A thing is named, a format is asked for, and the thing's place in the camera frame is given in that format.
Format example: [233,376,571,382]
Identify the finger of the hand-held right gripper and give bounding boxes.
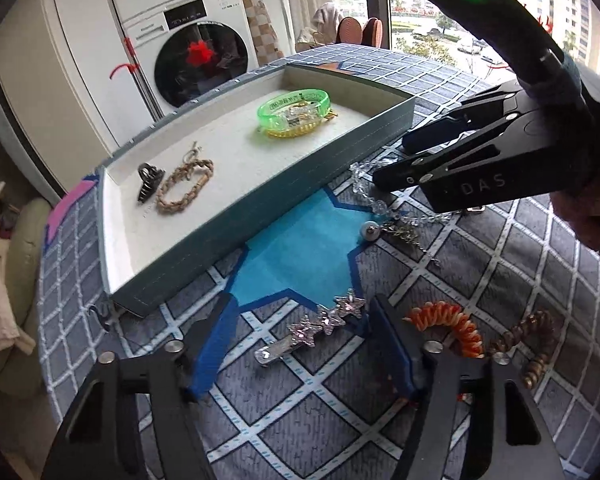
[401,81,527,157]
[371,109,532,193]

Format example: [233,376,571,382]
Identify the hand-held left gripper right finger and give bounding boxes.
[369,293,567,480]

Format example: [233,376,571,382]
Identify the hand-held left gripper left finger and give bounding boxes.
[40,292,236,480]

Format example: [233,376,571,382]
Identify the clear bead chain bracelet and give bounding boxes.
[350,157,487,222]

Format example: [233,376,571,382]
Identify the pearl chain charm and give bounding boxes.
[361,220,442,267]

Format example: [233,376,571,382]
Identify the orange spiral hair tie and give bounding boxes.
[403,300,485,359]

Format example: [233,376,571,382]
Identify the silver star hair clip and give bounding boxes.
[253,289,367,369]

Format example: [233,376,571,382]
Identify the gold spiral hair tie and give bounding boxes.
[264,109,339,141]

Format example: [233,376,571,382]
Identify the brown spiral hair tie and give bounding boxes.
[484,309,557,392]

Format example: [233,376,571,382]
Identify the green translucent bangle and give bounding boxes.
[256,88,330,134]

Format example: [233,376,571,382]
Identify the braided rope bracelet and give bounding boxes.
[154,158,215,211]

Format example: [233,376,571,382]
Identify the teal jewelry box tray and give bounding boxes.
[96,62,416,319]

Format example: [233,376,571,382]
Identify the black claw hair clip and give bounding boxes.
[137,162,167,206]

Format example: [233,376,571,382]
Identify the person's right hand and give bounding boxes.
[551,166,600,272]

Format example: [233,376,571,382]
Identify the checked star-print tablecloth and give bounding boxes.
[37,42,600,480]

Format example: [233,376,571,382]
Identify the brown chair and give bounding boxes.
[337,16,364,46]
[362,17,385,47]

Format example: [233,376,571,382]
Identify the checkered hanging cloth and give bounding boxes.
[244,0,287,69]

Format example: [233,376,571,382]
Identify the pale green sofa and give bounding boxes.
[0,196,54,402]

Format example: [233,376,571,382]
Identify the white washing machine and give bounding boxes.
[101,0,262,112]

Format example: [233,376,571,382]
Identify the white tall cabinet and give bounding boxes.
[0,0,157,173]

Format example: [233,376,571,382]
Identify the black window frame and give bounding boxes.
[361,0,394,52]

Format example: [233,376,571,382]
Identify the red-handled mop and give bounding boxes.
[109,36,167,122]

